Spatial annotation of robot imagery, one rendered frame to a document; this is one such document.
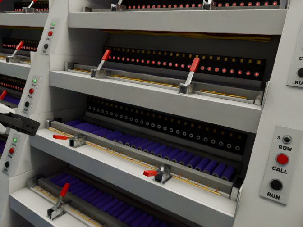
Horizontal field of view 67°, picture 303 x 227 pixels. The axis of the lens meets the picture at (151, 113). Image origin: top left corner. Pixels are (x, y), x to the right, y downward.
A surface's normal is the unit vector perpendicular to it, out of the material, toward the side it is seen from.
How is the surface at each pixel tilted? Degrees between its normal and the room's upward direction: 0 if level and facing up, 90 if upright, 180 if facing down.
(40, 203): 21
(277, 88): 90
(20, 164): 90
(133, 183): 111
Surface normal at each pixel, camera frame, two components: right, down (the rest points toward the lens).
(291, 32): -0.46, -0.19
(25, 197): 0.10, -0.97
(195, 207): -0.53, 0.15
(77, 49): 0.85, 0.21
